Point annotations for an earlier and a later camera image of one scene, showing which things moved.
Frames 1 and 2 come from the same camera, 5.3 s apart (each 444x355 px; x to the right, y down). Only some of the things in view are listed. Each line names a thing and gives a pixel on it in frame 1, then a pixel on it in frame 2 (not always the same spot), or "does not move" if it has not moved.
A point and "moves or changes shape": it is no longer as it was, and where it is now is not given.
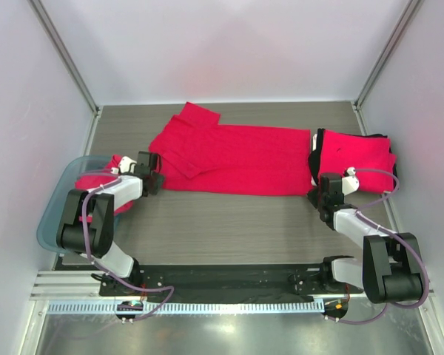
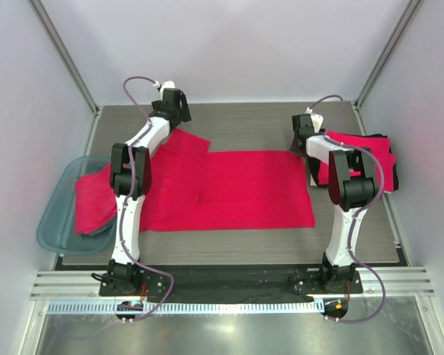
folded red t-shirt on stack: x=342 y=150 does not move
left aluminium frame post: x=63 y=49 does not move
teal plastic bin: x=64 y=180 does not move
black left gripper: x=155 y=181 to x=185 y=107
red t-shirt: x=196 y=154 moves or changes shape
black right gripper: x=315 y=197 to x=296 y=144
